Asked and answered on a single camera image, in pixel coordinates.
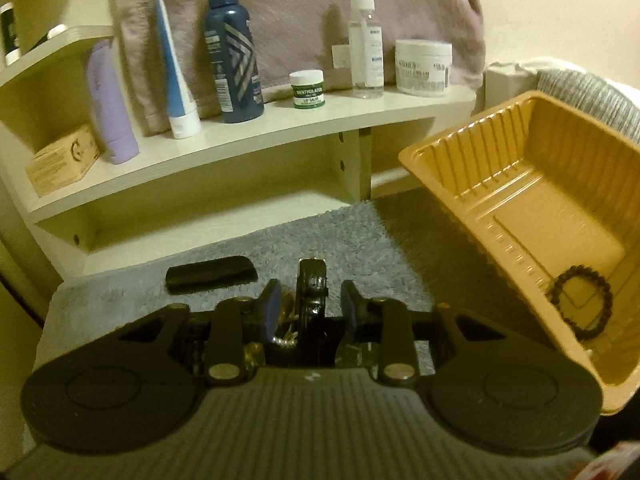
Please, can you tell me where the mauve fleece towel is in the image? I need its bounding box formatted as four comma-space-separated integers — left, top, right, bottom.
113, 0, 486, 134

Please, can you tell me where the white blue tube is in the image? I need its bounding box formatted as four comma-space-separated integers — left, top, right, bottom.
155, 0, 201, 140

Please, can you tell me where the black flat case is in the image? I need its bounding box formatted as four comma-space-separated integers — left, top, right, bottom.
165, 256, 258, 295

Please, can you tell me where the lavender tube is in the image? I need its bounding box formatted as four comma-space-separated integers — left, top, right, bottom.
85, 40, 139, 165

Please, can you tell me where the clear spray bottle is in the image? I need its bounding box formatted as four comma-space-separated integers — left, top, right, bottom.
348, 0, 385, 99

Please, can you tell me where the white black tube upright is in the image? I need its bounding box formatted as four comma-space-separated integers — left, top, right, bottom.
0, 2, 21, 66

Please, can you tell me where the cream wooden shelf unit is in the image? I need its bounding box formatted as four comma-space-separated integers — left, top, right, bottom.
1, 0, 475, 280

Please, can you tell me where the small green balm jar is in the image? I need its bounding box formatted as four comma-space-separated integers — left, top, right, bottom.
290, 70, 326, 110

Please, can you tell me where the orange plastic tray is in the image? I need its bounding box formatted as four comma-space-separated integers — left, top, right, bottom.
399, 91, 639, 415

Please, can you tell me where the black bead bracelet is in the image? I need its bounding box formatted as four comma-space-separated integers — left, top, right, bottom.
548, 263, 614, 342

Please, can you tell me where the dark blue spray bottle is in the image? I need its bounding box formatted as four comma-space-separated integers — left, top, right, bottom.
204, 0, 264, 124

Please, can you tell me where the black white tube lying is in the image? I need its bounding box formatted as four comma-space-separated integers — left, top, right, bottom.
29, 23, 67, 51

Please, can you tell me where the grey woven pillow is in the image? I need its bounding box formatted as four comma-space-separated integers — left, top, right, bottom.
536, 68, 639, 144

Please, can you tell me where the small cardboard box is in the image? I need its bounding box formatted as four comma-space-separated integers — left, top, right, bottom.
25, 124, 101, 197

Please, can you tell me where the white cream jar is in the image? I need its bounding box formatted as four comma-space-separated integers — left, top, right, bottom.
395, 39, 452, 98

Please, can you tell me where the grey fluffy mat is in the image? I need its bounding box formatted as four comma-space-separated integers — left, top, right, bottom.
34, 186, 557, 376

